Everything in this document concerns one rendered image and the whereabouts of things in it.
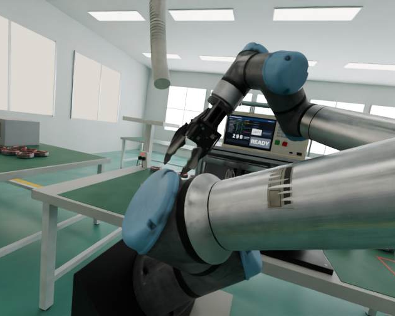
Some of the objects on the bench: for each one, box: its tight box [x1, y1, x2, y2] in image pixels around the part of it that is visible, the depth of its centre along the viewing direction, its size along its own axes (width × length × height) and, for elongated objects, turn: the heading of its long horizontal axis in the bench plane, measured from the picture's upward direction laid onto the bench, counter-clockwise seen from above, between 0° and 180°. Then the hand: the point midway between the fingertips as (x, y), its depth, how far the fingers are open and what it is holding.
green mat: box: [56, 168, 189, 216], centre depth 138 cm, size 94×61×1 cm, turn 118°
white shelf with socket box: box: [122, 116, 180, 168], centre depth 174 cm, size 35×37×46 cm
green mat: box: [322, 249, 395, 302], centre depth 104 cm, size 94×61×1 cm, turn 118°
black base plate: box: [260, 250, 334, 275], centre depth 100 cm, size 47×64×2 cm
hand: (175, 165), depth 53 cm, fingers open, 4 cm apart
